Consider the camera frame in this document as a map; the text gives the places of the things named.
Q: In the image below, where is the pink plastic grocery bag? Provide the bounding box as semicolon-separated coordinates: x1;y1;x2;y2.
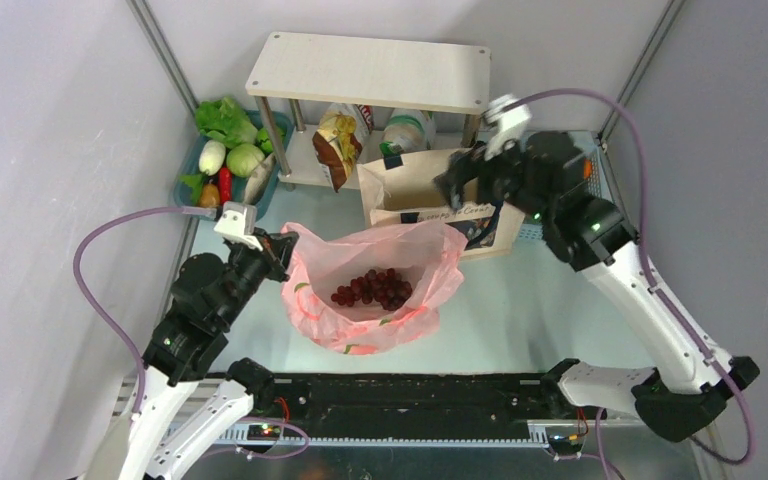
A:
282;221;467;355

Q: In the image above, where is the orange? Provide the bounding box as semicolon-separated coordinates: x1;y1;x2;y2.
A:
582;158;593;180

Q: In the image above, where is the round green cabbage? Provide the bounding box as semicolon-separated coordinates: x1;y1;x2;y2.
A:
225;143;266;178

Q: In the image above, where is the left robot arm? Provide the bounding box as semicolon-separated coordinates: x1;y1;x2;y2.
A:
83;228;299;479

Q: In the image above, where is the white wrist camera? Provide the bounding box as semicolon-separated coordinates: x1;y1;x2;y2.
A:
482;94;532;161
213;201;263;251

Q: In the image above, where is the brown chips bag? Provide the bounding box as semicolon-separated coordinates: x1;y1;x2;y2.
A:
312;103;374;192

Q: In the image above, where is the white wooden two-tier shelf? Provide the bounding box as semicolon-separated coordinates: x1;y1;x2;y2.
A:
246;32;491;187

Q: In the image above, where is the brown potato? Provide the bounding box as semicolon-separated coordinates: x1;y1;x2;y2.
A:
197;183;221;208

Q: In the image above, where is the green leafy lettuce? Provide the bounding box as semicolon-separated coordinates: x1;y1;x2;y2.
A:
195;96;258;149

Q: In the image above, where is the red chili pepper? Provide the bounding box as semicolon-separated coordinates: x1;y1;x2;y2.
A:
217;166;233;205

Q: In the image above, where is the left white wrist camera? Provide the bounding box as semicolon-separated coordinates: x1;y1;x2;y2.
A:
213;201;263;251

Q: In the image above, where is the teal plastic vegetable basket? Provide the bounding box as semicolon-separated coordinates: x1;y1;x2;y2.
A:
171;112;295;220

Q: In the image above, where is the white radish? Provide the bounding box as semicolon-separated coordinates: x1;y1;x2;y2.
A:
198;140;226;177

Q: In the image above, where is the light blue fruit basket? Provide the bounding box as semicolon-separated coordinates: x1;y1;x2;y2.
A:
517;130;611;242

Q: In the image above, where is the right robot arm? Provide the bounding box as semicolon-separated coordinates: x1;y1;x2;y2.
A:
434;132;760;442

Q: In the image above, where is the green bell pepper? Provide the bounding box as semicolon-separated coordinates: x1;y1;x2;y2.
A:
254;128;274;155

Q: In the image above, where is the dark red grape bunch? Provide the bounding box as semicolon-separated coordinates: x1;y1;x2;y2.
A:
330;268;413;311

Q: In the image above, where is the green white snack bag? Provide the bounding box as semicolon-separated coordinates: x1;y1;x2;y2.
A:
379;108;436;157

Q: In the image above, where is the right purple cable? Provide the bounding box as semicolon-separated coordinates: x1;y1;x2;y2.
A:
513;87;760;480

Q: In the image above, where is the beige canvas tote bag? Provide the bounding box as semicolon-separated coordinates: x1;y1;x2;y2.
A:
356;149;525;260

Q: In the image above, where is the silver grey fish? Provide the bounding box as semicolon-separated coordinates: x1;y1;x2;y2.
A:
235;154;276;205

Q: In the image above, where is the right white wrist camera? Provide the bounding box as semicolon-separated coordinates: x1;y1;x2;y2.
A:
482;94;532;161

